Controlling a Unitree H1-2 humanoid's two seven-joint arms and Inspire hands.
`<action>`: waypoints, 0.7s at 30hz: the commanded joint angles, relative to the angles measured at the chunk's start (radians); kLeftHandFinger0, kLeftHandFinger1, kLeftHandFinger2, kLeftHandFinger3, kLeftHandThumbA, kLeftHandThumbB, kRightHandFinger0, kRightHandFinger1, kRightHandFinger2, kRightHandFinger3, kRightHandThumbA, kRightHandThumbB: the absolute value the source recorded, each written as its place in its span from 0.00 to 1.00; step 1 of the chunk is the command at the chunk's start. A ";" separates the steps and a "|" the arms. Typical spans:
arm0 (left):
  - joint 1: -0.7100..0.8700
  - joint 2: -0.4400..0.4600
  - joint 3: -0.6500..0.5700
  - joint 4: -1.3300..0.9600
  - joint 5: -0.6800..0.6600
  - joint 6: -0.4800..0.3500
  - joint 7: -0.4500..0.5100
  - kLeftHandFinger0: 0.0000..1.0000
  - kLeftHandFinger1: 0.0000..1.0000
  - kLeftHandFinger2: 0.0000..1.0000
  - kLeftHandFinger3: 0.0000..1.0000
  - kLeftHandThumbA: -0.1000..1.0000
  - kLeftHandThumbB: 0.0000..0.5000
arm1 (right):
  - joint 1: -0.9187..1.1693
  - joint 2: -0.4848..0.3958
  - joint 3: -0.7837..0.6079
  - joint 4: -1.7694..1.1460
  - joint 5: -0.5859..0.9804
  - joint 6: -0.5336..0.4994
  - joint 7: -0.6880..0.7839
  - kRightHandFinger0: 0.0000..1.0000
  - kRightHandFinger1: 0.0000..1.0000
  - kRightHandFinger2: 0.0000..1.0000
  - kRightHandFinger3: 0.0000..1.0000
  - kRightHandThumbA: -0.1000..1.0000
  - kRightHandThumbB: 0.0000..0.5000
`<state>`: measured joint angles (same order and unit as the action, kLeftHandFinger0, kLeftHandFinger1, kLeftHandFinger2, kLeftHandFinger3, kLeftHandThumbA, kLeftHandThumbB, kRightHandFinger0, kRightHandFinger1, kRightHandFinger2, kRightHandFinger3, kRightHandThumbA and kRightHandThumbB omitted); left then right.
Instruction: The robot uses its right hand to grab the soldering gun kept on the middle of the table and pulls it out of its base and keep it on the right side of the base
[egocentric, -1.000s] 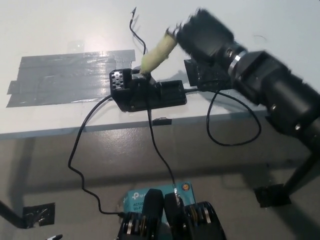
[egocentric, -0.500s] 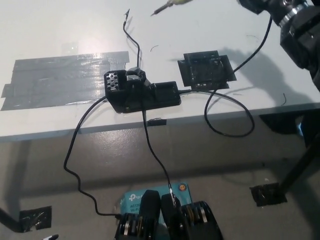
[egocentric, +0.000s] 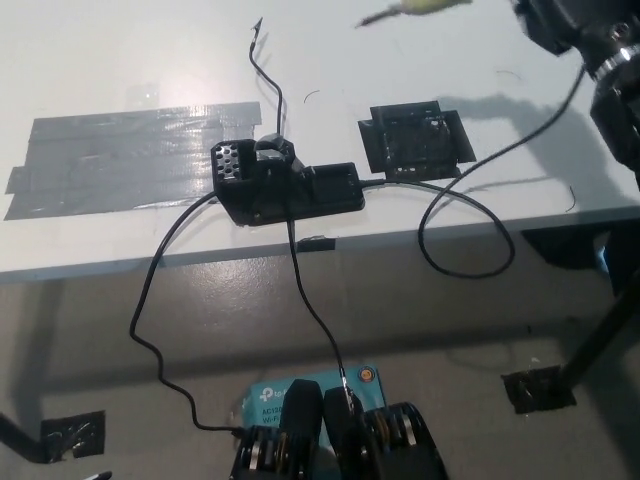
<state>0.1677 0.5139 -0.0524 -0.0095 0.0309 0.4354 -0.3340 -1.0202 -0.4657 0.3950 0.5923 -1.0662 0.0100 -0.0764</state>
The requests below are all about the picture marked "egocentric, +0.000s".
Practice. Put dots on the grey duct tape patch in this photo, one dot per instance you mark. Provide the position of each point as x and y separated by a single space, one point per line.
125 160

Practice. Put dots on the small black white object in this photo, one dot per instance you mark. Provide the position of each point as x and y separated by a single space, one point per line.
100 475

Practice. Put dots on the black soldering iron base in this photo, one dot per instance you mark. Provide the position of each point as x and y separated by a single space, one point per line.
300 195

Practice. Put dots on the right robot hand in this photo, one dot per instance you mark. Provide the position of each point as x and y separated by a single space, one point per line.
565 20

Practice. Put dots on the black floor tape patch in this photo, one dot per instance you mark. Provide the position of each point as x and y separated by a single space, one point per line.
535 395
75 435

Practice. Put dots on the black table leg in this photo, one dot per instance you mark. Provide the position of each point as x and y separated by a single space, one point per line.
605 330
20 437

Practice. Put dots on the black under-table bracket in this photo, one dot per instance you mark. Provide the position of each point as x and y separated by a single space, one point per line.
565 250

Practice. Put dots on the black robot torso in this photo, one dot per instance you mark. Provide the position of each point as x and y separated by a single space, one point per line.
340 440

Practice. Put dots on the small black tape strip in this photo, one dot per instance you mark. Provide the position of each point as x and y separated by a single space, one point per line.
315 244

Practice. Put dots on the tape-wrapped soldering iron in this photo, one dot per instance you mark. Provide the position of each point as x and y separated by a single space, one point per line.
430 4

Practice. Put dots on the black taped circuit board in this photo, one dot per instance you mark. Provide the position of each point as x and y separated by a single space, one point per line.
415 142

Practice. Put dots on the teal router box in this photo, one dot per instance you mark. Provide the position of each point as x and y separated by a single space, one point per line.
265 397

